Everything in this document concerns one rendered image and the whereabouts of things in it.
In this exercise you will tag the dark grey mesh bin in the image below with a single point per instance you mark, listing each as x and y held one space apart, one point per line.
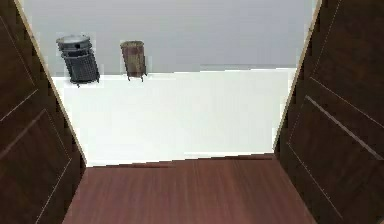
80 60

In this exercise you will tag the dark brown room door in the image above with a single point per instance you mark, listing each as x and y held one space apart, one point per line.
343 126
26 140

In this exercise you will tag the brown cylindrical bin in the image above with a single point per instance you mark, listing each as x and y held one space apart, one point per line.
134 59

